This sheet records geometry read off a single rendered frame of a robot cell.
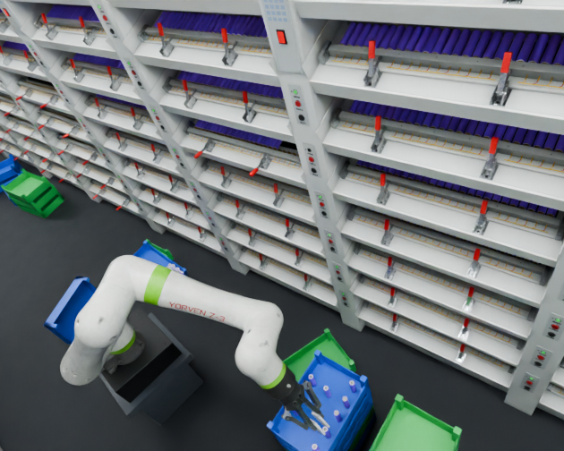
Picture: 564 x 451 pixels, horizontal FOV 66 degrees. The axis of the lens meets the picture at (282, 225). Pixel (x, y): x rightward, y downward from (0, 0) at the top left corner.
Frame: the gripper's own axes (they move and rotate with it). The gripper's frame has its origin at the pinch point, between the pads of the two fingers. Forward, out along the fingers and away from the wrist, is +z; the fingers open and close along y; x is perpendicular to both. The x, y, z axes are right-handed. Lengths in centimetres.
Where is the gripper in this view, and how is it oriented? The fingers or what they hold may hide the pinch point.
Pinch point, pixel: (319, 423)
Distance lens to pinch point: 146.7
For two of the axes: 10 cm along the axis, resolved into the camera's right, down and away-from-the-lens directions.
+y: -5.7, 6.9, -4.5
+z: 5.4, 7.3, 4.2
